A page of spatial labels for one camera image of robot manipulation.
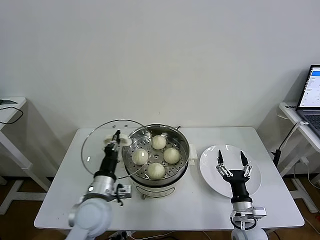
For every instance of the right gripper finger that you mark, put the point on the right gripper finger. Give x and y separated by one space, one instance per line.
223 167
247 170

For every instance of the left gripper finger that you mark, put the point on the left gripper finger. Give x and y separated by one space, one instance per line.
107 147
116 140

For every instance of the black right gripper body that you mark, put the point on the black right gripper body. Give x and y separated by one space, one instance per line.
238 183

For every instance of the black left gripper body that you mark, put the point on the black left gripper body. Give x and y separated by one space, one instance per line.
110 161

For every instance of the round glass pot lid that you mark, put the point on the round glass pot lid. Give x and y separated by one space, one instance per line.
125 141

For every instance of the white steamed baozi bun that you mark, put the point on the white steamed baozi bun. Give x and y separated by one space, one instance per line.
155 170
171 155
159 142
140 157

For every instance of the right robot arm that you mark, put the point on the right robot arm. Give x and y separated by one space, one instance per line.
243 208

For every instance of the perforated steel steamer basket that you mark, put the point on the perforated steel steamer basket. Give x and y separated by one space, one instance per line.
156 157

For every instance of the white round plate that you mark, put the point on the white round plate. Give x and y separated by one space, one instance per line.
207 170

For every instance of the black power adapter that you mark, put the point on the black power adapter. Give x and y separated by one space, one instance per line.
277 155

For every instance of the white electric cooker base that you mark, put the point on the white electric cooker base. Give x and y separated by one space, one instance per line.
155 191

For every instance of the white side table with laptop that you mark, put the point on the white side table with laptop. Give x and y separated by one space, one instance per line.
290 113

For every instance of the white power strip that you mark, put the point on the white power strip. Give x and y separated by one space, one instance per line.
122 234

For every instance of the grey open laptop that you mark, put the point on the grey open laptop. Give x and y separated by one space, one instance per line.
311 87

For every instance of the dark flat device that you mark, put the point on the dark flat device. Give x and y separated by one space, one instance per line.
7 101

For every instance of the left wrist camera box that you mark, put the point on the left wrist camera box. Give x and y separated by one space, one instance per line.
124 191

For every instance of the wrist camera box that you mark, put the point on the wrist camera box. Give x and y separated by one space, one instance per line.
124 191
259 211

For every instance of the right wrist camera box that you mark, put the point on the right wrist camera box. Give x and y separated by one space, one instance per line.
259 211

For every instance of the white wall power adapter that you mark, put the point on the white wall power adapter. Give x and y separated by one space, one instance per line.
304 160

